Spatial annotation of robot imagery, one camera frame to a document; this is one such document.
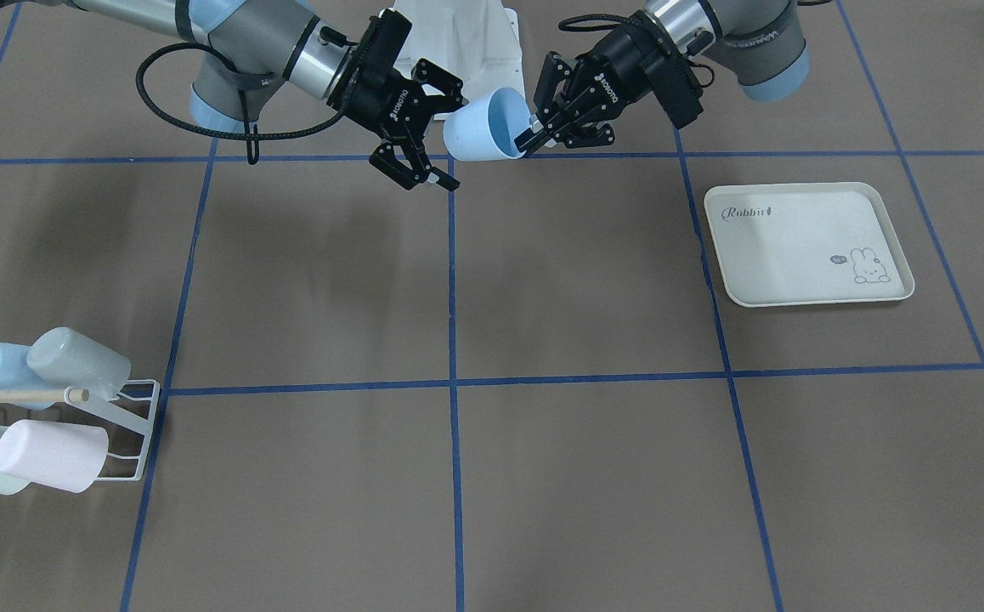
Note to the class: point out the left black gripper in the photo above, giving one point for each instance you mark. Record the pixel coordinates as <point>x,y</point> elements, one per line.
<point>619,65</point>

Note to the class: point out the pink ikea cup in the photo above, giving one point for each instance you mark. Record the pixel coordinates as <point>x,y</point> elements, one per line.
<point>61,455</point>

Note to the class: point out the light blue ikea cup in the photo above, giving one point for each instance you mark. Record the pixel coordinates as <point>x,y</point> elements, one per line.
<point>485,129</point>

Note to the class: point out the grey ikea cup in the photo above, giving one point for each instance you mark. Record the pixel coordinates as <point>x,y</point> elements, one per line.
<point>67,358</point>

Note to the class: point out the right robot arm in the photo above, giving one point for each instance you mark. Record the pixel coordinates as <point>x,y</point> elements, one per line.
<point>254,48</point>

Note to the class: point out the cream serving tray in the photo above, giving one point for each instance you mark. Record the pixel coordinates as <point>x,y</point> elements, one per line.
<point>801,244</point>

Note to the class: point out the white wire cup rack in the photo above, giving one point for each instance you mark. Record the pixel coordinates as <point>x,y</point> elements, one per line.
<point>134,410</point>

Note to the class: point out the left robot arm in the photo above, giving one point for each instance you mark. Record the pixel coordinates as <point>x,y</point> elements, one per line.
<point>760,42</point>

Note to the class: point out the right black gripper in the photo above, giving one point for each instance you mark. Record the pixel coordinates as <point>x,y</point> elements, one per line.
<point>379,104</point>

